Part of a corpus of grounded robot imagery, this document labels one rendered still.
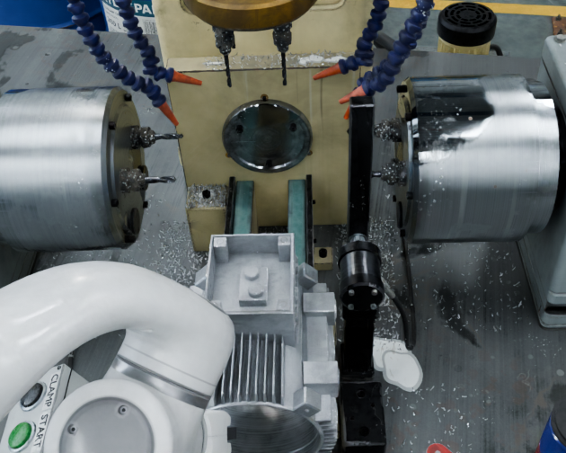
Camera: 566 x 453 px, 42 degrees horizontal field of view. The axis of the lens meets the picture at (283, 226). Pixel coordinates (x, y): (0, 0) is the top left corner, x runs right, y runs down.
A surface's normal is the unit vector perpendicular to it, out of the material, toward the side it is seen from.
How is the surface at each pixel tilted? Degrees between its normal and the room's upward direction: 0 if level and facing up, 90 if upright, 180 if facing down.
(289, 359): 32
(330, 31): 90
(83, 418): 26
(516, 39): 0
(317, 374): 0
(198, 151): 90
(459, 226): 95
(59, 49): 0
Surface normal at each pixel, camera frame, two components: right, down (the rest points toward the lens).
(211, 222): -0.01, 0.72
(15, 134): -0.05, -0.33
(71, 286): 0.06, -0.87
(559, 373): -0.05, -0.69
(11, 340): 0.35, -0.58
